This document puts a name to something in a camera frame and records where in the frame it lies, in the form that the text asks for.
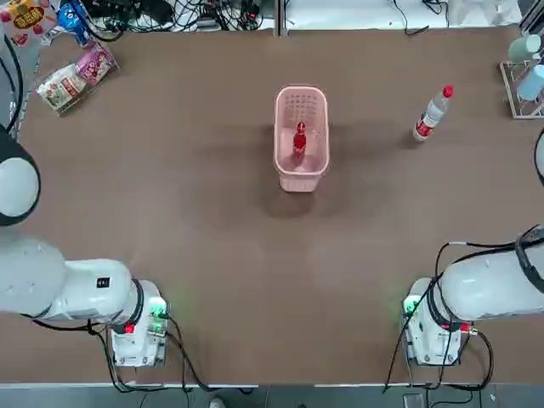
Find beige snack packet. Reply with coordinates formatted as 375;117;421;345
37;65;93;114

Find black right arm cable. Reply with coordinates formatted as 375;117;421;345
383;224;544;394

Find yellow red biscuit packet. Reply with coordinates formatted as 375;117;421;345
0;0;59;46

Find pink snack packet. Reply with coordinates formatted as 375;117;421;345
75;45;116;86

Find clear water bottle red cap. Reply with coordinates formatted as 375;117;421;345
412;84;455;144

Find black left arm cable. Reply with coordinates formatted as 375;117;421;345
31;278;216;393

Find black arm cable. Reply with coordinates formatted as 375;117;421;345
31;278;216;393
383;224;544;394

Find loose black cable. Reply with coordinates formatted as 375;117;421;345
399;0;431;36

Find white wire rack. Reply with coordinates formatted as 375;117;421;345
500;59;544;119

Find pink plastic basket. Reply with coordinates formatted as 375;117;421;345
273;86;331;194

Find mint green cup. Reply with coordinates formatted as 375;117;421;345
508;34;541;65

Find light blue cup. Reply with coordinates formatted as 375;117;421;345
516;64;544;101

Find red cola bottle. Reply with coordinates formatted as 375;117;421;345
292;121;308;159

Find tangled black cables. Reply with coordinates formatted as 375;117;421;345
80;0;277;35

